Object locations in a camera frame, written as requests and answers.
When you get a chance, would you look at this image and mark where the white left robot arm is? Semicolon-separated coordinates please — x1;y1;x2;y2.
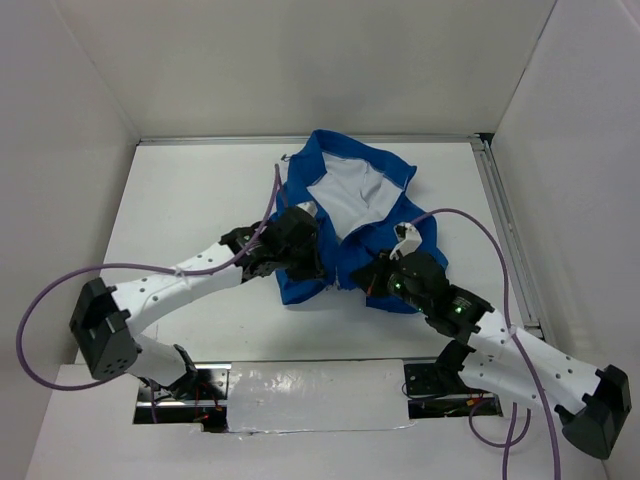
70;202;324;399

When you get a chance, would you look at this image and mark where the white taped cover panel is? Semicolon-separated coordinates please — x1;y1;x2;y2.
227;359;412;434

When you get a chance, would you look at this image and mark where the aluminium right side rail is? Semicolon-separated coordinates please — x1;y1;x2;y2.
473;133;553;341

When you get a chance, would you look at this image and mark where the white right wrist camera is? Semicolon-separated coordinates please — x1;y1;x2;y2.
389;222;422;260

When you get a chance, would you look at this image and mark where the aluminium table edge rail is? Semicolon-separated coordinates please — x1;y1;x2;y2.
138;133;495;146

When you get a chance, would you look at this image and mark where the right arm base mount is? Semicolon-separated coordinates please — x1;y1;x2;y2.
401;362;502;420

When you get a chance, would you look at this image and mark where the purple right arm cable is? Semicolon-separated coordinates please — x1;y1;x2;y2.
408;208;562;480

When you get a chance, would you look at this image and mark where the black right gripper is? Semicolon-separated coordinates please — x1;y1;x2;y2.
349;247;429;313

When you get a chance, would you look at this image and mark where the blue jacket with white lining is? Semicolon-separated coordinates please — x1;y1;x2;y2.
271;129;424;305

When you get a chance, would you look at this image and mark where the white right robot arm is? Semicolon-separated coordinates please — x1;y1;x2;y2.
351;251;632;460

